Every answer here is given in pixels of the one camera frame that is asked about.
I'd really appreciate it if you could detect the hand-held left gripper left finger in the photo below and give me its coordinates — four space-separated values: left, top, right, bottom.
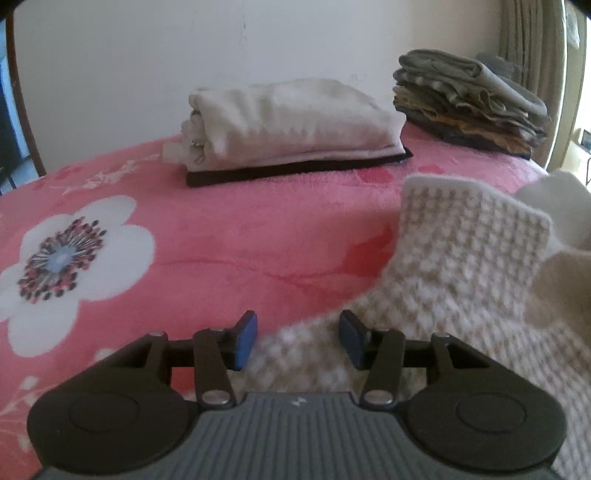
108 310 259 409

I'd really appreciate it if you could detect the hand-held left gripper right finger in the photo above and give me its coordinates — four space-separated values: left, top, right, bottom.
338 310 491 409

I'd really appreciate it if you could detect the beige white houndstooth knit cardigan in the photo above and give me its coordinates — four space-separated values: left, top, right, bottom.
240 170 591 480

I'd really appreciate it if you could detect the stack of folded clothes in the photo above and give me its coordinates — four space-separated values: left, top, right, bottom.
392 48 552 160

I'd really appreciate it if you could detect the pink floral blanket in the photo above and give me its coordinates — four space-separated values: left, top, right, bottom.
0 117 555 480

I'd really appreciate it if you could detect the folded cream garment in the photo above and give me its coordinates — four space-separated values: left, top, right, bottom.
164 79 407 169

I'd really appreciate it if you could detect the framed mirror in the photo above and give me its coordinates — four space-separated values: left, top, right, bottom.
0 60 33 195

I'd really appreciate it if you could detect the beige curtain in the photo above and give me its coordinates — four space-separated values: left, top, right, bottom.
499 0 571 171

